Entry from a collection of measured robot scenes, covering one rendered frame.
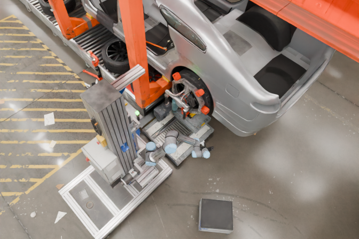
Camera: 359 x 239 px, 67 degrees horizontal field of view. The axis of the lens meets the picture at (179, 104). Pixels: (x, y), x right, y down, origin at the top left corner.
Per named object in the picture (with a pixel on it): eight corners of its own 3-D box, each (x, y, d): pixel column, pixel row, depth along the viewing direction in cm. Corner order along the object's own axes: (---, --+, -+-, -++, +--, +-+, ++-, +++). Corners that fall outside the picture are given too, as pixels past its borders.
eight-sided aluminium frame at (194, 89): (201, 117, 380) (206, 95, 335) (198, 120, 378) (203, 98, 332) (174, 94, 400) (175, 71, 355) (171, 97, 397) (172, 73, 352)
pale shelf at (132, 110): (143, 118, 394) (143, 117, 392) (134, 125, 387) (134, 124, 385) (125, 100, 410) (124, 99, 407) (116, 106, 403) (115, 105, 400)
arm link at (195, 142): (162, 128, 282) (194, 141, 311) (162, 138, 276) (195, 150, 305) (169, 124, 275) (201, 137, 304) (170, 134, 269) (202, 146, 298)
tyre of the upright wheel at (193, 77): (227, 102, 356) (202, 60, 342) (216, 112, 346) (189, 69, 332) (201, 105, 415) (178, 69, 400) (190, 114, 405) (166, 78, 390)
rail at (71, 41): (148, 111, 430) (147, 103, 412) (143, 114, 426) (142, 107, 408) (62, 33, 519) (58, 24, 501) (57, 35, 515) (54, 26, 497)
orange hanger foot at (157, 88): (176, 84, 418) (177, 69, 390) (150, 103, 397) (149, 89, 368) (168, 78, 424) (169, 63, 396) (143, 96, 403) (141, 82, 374)
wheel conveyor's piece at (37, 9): (97, 22, 566) (93, 6, 533) (61, 41, 530) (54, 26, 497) (70, 0, 602) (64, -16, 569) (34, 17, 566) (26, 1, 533)
